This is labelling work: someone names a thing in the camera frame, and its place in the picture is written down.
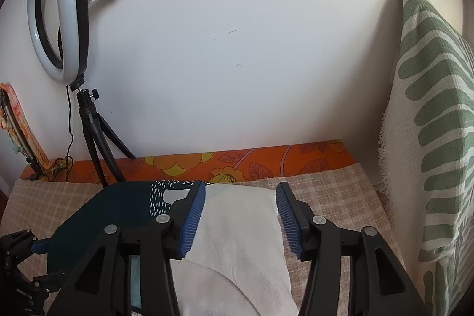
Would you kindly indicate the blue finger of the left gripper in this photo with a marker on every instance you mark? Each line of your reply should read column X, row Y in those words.
column 40, row 246

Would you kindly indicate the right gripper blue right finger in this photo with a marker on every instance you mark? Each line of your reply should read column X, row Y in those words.
column 296, row 217

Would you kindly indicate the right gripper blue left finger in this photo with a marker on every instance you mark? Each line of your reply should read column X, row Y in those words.
column 189, row 215

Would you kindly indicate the white and teal printed shirt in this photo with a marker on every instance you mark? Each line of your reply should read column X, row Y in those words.
column 236, row 265

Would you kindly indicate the pink checked bed blanket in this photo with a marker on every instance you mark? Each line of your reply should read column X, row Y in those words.
column 344, row 196

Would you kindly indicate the orange floral bed sheet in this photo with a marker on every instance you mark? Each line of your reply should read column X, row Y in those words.
column 241, row 165

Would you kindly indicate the folded silver tripod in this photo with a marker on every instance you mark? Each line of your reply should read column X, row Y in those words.
column 25, row 148

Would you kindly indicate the colourful orange scarf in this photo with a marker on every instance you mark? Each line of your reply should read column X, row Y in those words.
column 51, row 168

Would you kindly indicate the black mini tripod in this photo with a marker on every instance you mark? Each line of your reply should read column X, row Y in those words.
column 96, row 130

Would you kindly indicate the green and white patterned cushion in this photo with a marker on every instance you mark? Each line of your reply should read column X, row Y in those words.
column 427, row 156

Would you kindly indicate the white ring light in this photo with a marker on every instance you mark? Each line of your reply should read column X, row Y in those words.
column 74, row 33

